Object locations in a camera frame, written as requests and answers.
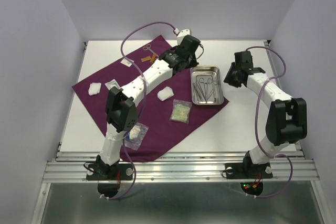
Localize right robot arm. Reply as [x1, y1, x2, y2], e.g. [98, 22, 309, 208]
[224, 49, 308, 177]

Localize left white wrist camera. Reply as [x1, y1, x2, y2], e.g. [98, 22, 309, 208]
[173, 28, 192, 45]

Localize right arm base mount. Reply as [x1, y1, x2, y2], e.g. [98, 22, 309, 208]
[221, 152, 273, 197]

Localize small white label packet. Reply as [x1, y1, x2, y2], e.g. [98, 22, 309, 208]
[120, 59, 132, 67]

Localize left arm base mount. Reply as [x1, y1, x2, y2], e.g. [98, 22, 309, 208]
[83, 155, 136, 200]

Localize steel hemostat forceps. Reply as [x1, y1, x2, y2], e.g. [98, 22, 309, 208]
[198, 77, 208, 102]

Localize steel tweezers pair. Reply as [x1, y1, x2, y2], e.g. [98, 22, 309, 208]
[193, 83, 200, 101]

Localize white folded gauze pad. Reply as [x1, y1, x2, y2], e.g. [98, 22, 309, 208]
[157, 87, 174, 101]

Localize purple cloth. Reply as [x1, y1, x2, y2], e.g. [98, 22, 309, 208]
[71, 34, 229, 162]

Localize small steel scissors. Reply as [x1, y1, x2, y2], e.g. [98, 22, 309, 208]
[142, 44, 155, 54]

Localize white sterile pouch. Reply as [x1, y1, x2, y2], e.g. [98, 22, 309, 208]
[105, 79, 120, 90]

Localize steel instrument tray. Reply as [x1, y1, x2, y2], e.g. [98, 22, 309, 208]
[190, 65, 224, 105]

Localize aluminium front rail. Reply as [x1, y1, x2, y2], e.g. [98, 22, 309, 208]
[42, 151, 320, 183]

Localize long steel forceps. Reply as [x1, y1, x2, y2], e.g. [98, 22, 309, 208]
[213, 80, 218, 102]

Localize blue-white gauze packet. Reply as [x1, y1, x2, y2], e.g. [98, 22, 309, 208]
[125, 123, 149, 151]

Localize steel scalpel handle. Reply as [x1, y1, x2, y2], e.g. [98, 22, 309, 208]
[195, 78, 206, 101]

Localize green-white sealed packet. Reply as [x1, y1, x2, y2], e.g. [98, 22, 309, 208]
[170, 99, 192, 124]

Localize white gauze square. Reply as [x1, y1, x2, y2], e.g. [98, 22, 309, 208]
[88, 82, 101, 96]

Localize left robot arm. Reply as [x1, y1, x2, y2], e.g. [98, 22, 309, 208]
[96, 35, 201, 179]

